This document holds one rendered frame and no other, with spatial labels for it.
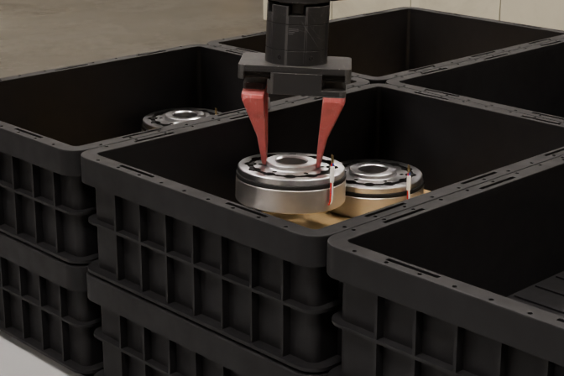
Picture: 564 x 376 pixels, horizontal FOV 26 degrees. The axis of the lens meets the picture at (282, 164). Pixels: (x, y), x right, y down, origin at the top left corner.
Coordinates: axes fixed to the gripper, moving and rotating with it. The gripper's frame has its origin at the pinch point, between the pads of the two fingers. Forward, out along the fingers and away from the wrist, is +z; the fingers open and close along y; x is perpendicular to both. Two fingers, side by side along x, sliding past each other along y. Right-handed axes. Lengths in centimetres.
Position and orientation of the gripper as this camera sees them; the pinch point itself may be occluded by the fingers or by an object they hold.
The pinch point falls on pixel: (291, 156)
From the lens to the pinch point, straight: 114.8
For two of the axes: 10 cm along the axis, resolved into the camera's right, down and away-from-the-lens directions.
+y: -10.0, -0.5, 0.4
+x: -0.5, 2.6, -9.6
